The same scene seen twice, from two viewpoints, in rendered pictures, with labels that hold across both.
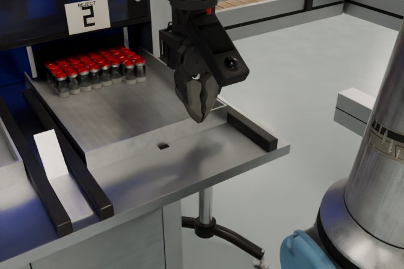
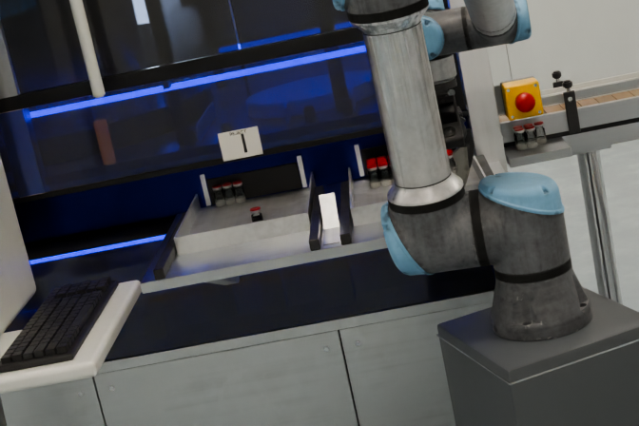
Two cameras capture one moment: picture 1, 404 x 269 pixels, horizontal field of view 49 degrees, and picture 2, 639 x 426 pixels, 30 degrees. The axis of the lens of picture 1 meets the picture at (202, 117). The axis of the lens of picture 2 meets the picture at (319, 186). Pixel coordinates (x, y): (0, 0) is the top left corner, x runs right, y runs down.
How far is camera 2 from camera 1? 162 cm
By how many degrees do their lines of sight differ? 38
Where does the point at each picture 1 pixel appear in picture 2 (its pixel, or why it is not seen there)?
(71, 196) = (332, 236)
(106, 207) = (344, 234)
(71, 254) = (395, 383)
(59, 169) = (333, 222)
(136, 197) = (374, 237)
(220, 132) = not seen: hidden behind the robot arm
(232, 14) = (606, 109)
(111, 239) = (443, 379)
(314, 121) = not seen: outside the picture
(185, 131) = not seen: hidden behind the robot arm
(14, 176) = (301, 224)
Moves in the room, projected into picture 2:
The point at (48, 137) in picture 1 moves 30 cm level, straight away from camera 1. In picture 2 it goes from (329, 198) to (357, 159)
